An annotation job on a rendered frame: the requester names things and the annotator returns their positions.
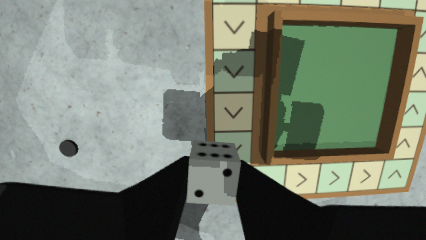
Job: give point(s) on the white die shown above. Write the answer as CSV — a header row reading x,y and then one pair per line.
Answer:
x,y
213,173

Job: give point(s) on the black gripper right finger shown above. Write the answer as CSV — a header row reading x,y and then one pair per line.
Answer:
x,y
269,211

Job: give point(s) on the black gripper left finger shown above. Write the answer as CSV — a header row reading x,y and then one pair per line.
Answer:
x,y
150,210

